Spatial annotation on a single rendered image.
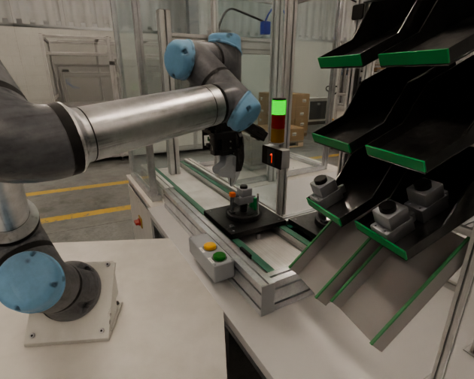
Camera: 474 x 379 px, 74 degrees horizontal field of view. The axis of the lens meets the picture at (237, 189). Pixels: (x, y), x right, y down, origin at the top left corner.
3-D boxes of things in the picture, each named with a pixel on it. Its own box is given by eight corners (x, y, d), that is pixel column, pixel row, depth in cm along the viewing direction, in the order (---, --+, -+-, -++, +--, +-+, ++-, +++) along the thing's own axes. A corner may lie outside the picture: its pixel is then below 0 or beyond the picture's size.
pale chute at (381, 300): (381, 353, 61) (371, 344, 59) (339, 308, 73) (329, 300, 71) (481, 246, 61) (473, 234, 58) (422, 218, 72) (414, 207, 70)
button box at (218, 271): (214, 283, 95) (214, 266, 93) (189, 251, 112) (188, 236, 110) (235, 277, 98) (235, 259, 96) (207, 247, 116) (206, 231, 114)
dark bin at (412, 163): (425, 174, 50) (418, 133, 46) (367, 156, 61) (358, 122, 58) (552, 93, 54) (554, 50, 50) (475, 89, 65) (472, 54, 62)
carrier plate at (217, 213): (231, 239, 110) (231, 234, 110) (203, 214, 130) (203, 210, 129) (286, 224, 122) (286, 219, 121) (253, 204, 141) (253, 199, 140)
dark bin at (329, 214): (341, 228, 67) (332, 201, 64) (308, 205, 79) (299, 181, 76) (441, 164, 71) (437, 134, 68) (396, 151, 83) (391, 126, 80)
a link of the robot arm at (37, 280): (41, 325, 71) (4, 326, 58) (15, 277, 74) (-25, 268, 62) (90, 291, 74) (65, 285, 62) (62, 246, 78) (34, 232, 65)
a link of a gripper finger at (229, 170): (215, 189, 82) (214, 154, 79) (235, 185, 85) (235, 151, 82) (220, 192, 80) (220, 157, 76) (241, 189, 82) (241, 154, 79)
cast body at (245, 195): (239, 205, 120) (239, 188, 118) (233, 201, 124) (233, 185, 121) (257, 201, 124) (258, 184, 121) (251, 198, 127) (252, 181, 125)
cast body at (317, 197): (322, 211, 74) (314, 187, 71) (312, 204, 78) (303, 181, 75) (350, 193, 75) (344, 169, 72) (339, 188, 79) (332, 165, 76)
